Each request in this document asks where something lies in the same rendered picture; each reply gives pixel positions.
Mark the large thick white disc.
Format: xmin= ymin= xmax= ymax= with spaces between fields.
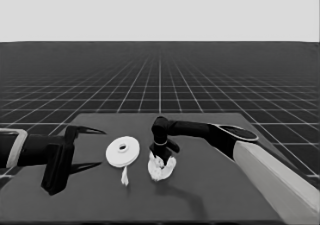
xmin=105 ymin=135 xmax=141 ymax=169

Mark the white round carrier with pins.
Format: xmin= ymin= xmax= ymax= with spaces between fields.
xmin=147 ymin=152 xmax=177 ymax=182

